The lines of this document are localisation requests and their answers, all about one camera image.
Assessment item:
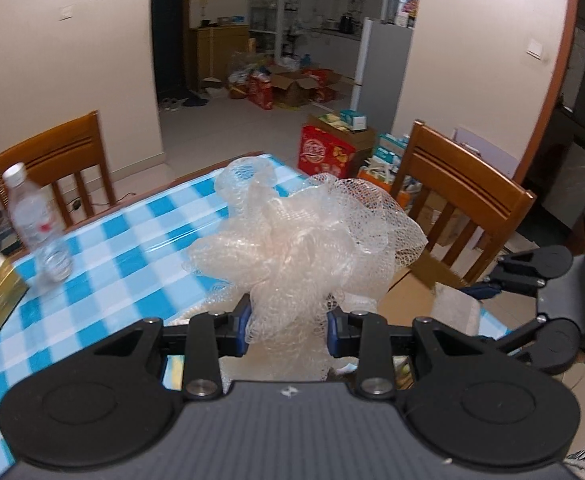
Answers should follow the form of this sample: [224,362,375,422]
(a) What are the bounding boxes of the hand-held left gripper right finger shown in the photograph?
[325,307,498,402]

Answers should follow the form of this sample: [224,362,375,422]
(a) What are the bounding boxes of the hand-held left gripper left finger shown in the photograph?
[80,294,253,402]

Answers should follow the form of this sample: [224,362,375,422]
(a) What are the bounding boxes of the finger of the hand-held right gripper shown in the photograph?
[493,312,584,375]
[465,246,574,302]

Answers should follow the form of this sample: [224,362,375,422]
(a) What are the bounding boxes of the brown cardboard box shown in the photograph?
[165,250,516,381]

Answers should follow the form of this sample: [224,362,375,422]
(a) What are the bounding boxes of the beige mesh bath loofah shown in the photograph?
[187,156,429,381]

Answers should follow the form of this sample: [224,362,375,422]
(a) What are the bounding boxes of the wooden chair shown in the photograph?
[0,111,118,253]
[390,120,537,286]

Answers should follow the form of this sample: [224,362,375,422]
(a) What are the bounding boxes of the white flat panel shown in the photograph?
[453,127,521,178]

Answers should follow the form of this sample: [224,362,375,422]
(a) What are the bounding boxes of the blue checked tablecloth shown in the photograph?
[0,152,313,471]

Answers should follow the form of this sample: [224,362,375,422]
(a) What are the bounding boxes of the orange bag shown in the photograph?
[357,165,398,196]

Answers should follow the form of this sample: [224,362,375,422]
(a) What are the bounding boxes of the red printed carton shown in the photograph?
[297,114,377,177]

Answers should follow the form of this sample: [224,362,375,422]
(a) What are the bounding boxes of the teal and white small box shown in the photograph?
[340,110,368,132]

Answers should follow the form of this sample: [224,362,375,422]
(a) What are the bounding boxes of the clear plastic water bottle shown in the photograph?
[2,162,73,283]

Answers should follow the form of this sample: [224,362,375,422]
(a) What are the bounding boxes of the open cardboard box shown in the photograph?
[267,67,321,108]

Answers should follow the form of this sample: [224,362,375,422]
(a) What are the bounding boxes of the white refrigerator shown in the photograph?
[351,17,416,136]

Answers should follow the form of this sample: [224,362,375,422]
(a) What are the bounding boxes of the wooden cabinet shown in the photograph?
[190,25,250,93]

